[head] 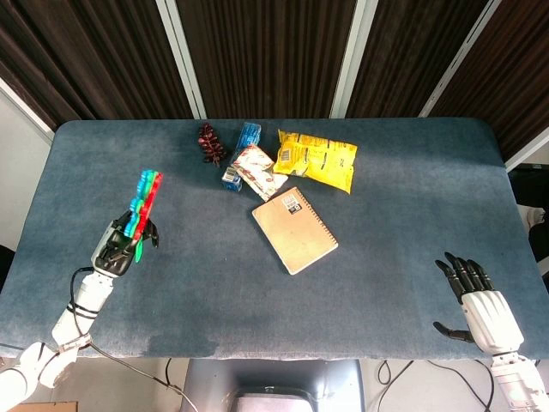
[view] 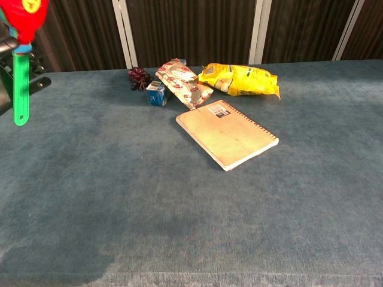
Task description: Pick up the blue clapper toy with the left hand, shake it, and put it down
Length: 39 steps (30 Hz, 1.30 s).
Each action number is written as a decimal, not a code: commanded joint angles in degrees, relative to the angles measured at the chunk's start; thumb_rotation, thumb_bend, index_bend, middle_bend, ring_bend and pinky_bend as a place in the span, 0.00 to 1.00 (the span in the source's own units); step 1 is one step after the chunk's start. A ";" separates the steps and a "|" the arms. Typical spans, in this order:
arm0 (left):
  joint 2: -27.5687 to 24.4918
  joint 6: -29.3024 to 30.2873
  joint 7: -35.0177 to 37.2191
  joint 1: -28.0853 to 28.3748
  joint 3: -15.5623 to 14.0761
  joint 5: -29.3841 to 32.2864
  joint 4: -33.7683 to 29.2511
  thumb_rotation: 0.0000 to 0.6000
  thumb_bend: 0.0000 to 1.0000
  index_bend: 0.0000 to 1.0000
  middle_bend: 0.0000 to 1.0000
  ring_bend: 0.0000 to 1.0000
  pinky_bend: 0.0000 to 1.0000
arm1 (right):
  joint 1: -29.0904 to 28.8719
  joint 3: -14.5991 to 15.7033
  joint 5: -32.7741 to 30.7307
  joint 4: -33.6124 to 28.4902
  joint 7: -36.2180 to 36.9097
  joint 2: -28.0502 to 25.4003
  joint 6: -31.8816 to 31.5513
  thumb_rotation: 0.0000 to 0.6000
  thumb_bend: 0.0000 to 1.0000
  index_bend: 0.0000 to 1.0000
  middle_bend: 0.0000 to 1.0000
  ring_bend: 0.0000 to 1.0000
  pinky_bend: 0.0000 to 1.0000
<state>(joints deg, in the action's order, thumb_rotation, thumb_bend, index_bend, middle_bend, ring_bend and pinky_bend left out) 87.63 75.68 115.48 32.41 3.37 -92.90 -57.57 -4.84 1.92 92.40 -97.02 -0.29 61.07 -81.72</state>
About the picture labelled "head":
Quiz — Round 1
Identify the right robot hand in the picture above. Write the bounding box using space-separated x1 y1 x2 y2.
433 251 525 355

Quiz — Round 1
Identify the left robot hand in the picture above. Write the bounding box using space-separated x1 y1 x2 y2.
90 209 160 276

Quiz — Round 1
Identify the blue hand-shaped clapper toy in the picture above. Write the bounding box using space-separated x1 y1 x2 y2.
124 169 165 264

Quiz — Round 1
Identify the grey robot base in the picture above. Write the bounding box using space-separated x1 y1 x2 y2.
181 358 366 412

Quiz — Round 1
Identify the dark red grape bunch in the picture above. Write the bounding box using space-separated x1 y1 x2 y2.
197 122 228 168

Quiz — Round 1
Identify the blue carton box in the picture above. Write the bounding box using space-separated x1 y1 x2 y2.
220 122 263 193

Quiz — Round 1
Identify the white and red snack packet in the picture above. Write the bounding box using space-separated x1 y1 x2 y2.
230 143 289 203

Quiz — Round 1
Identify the blue table cloth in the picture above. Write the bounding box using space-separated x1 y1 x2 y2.
0 118 549 361

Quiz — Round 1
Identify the brown spiral notebook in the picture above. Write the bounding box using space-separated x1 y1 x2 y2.
250 185 340 276

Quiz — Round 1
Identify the yellow snack bag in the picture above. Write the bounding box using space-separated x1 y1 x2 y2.
272 129 359 196

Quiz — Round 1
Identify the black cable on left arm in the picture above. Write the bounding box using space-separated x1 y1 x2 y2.
69 265 194 412

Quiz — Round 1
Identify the black floor cable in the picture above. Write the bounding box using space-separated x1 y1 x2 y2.
376 359 494 412

